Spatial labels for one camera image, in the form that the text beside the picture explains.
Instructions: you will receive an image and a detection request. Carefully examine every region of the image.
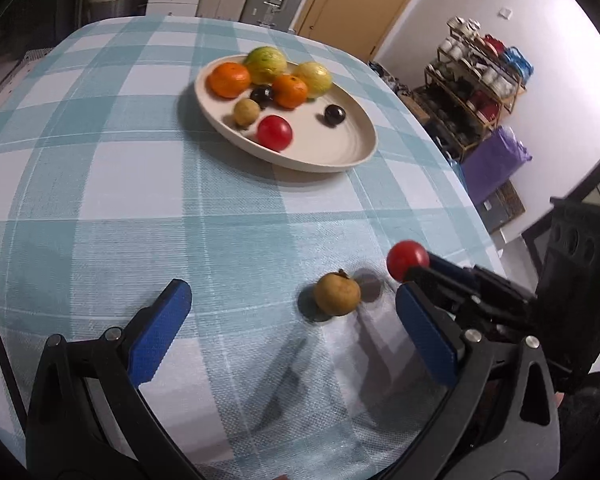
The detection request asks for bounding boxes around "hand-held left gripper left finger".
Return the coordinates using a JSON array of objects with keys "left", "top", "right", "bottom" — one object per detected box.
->
[{"left": 26, "top": 279, "right": 203, "bottom": 480}]

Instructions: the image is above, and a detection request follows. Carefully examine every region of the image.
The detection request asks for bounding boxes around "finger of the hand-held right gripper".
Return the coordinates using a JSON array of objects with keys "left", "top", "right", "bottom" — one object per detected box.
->
[
  {"left": 404, "top": 266, "right": 473, "bottom": 322},
  {"left": 426, "top": 254, "right": 481, "bottom": 283}
]

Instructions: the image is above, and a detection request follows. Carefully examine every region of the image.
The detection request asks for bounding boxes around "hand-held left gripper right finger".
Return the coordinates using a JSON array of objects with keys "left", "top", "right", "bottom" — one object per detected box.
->
[{"left": 377, "top": 281, "right": 562, "bottom": 480}]

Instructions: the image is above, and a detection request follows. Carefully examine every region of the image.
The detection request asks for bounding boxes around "red tomato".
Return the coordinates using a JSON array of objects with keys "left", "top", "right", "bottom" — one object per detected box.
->
[
  {"left": 386, "top": 240, "right": 430, "bottom": 282},
  {"left": 256, "top": 115, "right": 294, "bottom": 152}
]

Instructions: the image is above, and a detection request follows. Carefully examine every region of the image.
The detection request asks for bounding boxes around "brown round fruit with stem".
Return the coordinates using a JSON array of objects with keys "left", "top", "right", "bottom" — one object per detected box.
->
[{"left": 313, "top": 270, "right": 362, "bottom": 317}]

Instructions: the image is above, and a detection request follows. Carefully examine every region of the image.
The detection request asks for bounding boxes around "cream oval plate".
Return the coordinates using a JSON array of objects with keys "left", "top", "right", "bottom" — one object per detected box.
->
[{"left": 194, "top": 54, "right": 378, "bottom": 174}]

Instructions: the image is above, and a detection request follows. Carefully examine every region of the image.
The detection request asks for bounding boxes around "small brown fruit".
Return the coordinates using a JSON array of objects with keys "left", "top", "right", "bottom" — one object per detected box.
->
[{"left": 232, "top": 98, "right": 261, "bottom": 127}]

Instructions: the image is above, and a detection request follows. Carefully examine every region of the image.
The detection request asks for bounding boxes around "small orange tangerine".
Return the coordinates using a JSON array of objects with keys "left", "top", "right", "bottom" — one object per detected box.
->
[{"left": 272, "top": 74, "right": 309, "bottom": 109}]

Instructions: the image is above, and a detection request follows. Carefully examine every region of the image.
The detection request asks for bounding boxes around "large orange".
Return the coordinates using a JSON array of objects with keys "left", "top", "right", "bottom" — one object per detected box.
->
[{"left": 207, "top": 61, "right": 252, "bottom": 99}]

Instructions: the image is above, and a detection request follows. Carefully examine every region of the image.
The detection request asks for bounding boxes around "dark woven box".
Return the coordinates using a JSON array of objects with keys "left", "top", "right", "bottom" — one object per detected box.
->
[{"left": 477, "top": 180, "right": 526, "bottom": 233}]

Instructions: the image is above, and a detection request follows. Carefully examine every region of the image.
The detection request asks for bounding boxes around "purple bag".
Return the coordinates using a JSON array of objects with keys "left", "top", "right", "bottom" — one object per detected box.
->
[{"left": 461, "top": 126, "right": 533, "bottom": 206}]

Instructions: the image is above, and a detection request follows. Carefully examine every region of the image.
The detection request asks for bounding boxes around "teal checked tablecloth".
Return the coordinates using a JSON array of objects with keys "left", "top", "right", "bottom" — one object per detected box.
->
[{"left": 0, "top": 14, "right": 506, "bottom": 480}]

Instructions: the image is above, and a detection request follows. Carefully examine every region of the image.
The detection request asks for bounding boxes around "wooden shoe rack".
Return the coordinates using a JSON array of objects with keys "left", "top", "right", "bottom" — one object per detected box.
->
[{"left": 422, "top": 17, "right": 533, "bottom": 163}]

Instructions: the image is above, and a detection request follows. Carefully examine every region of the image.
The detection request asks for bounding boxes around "pile of shoes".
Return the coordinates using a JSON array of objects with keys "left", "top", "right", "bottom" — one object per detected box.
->
[{"left": 367, "top": 60, "right": 431, "bottom": 126}]

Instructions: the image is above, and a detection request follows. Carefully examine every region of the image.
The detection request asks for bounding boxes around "yellow green citrus fruit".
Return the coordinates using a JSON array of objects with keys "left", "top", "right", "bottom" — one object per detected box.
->
[
  {"left": 292, "top": 61, "right": 334, "bottom": 100},
  {"left": 243, "top": 46, "right": 288, "bottom": 86}
]

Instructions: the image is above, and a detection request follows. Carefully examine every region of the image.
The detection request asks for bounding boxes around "wooden door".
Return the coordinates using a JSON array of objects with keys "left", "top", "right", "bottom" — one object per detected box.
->
[{"left": 292, "top": 0, "right": 433, "bottom": 61}]

